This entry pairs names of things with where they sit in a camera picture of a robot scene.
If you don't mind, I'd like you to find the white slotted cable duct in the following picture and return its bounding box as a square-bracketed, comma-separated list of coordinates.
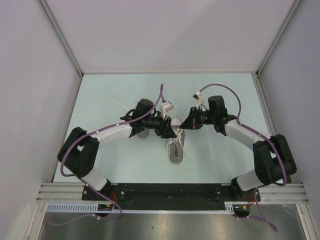
[46, 203, 234, 215]

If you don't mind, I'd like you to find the aluminium corner post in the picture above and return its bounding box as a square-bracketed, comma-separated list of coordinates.
[255, 0, 304, 77]
[37, 0, 84, 79]

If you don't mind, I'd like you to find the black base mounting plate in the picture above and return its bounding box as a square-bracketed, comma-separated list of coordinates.
[82, 182, 261, 211]

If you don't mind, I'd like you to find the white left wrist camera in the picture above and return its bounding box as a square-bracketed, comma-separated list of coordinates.
[159, 101, 174, 120]

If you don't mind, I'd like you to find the aluminium corner post left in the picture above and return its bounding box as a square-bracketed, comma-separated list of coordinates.
[37, 0, 84, 79]

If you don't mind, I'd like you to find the aluminium frame rail front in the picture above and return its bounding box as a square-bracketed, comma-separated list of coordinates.
[36, 182, 309, 204]

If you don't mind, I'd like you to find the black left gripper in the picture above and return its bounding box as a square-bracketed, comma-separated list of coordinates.
[142, 110, 177, 139]

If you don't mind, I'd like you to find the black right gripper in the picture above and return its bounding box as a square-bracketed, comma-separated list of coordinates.
[179, 107, 216, 130]

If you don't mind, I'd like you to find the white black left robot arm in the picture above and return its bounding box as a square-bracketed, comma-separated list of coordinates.
[57, 98, 177, 200]

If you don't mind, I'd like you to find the white shoelace of sneaker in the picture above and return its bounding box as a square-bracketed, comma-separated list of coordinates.
[103, 95, 136, 111]
[166, 126, 190, 165]

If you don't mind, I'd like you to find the grey canvas sneaker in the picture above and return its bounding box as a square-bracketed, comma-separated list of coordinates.
[166, 118, 185, 165]
[136, 128, 149, 140]

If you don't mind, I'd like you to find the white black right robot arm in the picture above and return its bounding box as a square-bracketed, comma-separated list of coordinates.
[180, 95, 297, 201]

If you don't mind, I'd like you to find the aluminium corner post right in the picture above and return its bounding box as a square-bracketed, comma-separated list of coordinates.
[255, 0, 304, 77]

